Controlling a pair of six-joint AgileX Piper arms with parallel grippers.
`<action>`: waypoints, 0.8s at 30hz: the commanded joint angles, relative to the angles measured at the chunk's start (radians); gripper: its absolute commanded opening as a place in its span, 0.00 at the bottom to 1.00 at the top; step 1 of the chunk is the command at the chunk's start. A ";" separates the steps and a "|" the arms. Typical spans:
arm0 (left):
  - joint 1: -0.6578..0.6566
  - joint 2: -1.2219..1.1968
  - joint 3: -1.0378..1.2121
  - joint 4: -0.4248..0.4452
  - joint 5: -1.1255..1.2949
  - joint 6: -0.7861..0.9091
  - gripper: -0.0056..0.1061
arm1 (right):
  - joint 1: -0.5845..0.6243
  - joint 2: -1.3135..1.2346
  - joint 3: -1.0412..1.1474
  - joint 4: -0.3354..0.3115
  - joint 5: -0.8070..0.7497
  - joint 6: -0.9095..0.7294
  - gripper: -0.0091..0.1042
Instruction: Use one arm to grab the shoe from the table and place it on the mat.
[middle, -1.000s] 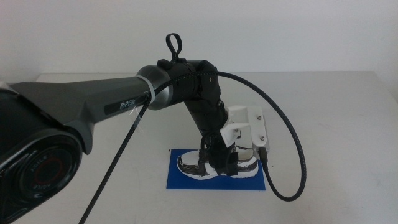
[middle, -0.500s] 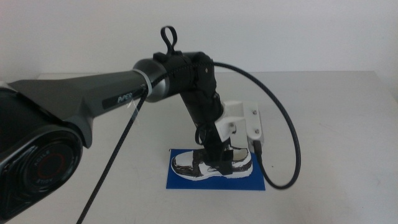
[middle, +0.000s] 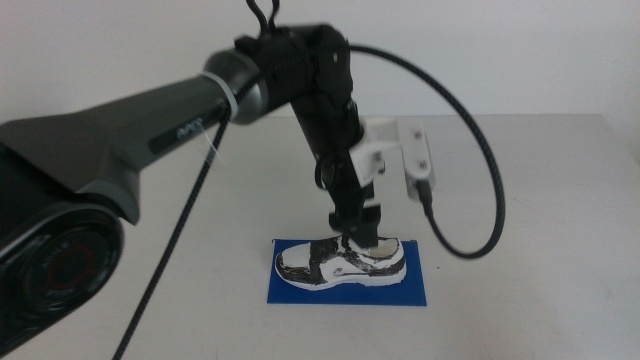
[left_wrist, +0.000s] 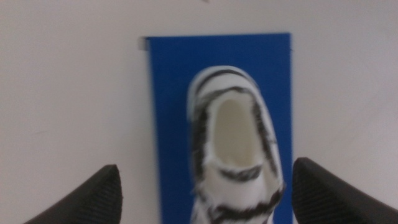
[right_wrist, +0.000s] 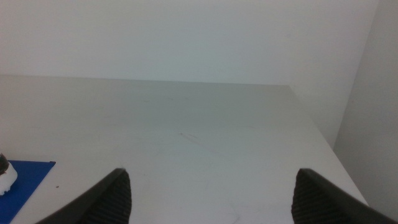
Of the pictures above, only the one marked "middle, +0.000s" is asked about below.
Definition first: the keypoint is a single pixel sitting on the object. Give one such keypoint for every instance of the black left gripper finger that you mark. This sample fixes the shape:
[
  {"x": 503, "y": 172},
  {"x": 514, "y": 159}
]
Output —
[{"x": 366, "y": 236}]

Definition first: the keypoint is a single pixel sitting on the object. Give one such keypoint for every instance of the black and white sneaker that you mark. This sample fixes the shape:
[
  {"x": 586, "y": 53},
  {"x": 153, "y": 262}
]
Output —
[{"x": 325, "y": 271}]

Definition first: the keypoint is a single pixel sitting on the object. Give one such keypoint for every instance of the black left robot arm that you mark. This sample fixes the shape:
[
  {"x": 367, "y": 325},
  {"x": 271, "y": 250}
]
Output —
[{"x": 100, "y": 137}]

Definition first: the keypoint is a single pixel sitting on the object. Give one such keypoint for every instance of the blue rectangular mat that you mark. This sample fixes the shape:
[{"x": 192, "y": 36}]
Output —
[{"x": 402, "y": 296}]

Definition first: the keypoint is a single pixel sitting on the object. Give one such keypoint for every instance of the white zip tie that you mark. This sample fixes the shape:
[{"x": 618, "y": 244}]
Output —
[{"x": 227, "y": 95}]

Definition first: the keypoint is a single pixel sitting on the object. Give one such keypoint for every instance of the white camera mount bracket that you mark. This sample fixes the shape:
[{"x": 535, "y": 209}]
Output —
[{"x": 372, "y": 152}]

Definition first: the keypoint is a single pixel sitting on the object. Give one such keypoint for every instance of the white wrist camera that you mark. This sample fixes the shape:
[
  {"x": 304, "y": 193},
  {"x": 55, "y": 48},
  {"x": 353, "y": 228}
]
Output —
[{"x": 419, "y": 160}]

